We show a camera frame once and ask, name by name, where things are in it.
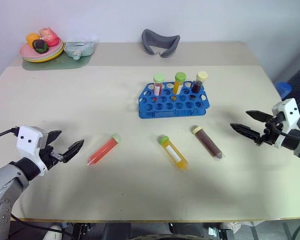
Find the red tube with label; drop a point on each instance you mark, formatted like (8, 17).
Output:
(158, 78)

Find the yellow plate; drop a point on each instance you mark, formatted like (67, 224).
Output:
(58, 53)

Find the white rounded shell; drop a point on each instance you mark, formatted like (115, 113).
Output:
(53, 233)

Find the blue test tube rack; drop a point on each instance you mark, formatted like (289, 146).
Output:
(165, 113)

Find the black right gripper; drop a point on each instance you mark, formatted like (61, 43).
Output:
(271, 132)

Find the dark green toy ball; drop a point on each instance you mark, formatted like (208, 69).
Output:
(40, 46)

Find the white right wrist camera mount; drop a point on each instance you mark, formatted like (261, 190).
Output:
(290, 110)

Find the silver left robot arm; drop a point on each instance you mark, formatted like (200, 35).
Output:
(5, 180)

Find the dark equipment under table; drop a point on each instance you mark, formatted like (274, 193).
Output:
(190, 230)

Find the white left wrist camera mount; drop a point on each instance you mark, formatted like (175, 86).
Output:
(27, 140)

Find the pink toy peach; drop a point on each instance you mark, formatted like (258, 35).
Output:
(48, 36)

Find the orange tube green cap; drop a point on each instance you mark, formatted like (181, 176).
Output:
(180, 76)

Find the blue ribbed cap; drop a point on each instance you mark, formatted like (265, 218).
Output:
(283, 90)

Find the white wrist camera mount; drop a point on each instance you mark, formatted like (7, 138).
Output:
(290, 110)
(27, 140)

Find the orange toy fruit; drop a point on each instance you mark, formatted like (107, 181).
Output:
(31, 38)

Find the red-orange tube green cap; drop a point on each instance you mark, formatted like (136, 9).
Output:
(103, 150)

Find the green table mat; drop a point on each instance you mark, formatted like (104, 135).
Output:
(65, 64)

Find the pale green pouch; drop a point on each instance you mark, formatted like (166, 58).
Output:
(82, 48)

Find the pink plate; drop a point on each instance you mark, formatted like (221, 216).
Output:
(26, 51)

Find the grey foam face pad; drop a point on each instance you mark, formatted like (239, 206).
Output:
(146, 42)

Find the dark brown tube yellow cap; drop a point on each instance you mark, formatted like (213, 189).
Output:
(208, 143)

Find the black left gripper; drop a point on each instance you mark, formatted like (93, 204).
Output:
(50, 156)

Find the yellow tube with label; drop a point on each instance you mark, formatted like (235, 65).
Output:
(175, 155)

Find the stack of coloured plates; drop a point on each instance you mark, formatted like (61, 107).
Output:
(31, 60)

